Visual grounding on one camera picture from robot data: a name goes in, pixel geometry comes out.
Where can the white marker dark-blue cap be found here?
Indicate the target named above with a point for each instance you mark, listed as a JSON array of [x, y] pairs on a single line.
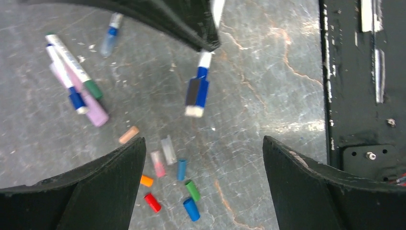
[[75, 98]]

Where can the clear gel pen cap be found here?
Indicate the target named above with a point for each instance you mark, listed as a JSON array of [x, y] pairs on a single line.
[[168, 150]]

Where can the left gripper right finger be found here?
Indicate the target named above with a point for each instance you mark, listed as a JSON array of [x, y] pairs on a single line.
[[310, 195]]

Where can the light-blue pen cap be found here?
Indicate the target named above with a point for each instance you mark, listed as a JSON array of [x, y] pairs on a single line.
[[181, 171]]

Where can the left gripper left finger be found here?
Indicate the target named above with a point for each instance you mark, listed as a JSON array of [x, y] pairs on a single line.
[[99, 195]]

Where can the white marker blue eraser cap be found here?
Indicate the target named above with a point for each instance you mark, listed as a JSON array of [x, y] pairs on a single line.
[[198, 86]]

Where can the red marker cap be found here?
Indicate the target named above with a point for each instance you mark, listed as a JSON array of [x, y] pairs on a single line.
[[152, 202]]

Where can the orange pen cap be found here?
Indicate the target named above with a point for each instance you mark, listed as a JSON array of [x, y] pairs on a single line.
[[146, 181]]

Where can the pink highlighter cap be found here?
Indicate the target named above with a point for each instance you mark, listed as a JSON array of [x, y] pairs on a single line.
[[158, 164]]

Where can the lilac highlighter pen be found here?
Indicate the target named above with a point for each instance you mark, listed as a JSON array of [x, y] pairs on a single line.
[[96, 113]]

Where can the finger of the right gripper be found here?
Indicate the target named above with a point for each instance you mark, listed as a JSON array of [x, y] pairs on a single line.
[[188, 21]]

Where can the white marker green cap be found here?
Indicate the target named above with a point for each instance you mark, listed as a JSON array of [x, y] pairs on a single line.
[[72, 62]]

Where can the peach pen cap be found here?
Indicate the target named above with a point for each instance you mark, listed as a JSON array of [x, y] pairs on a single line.
[[129, 134]]

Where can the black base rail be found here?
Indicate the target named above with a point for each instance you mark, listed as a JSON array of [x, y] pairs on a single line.
[[363, 45]]

